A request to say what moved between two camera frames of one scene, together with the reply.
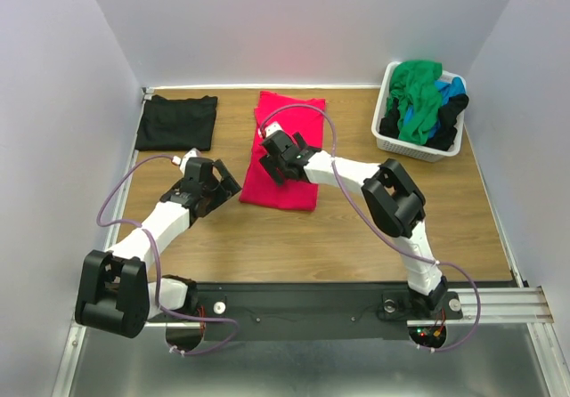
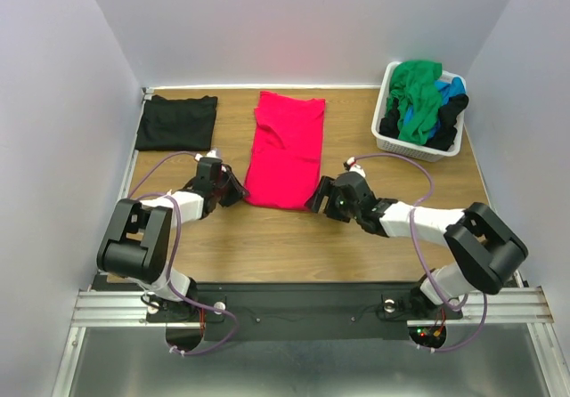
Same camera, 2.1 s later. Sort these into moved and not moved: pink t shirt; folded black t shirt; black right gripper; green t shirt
Moved: black right gripper
Not moved: green t shirt; pink t shirt; folded black t shirt
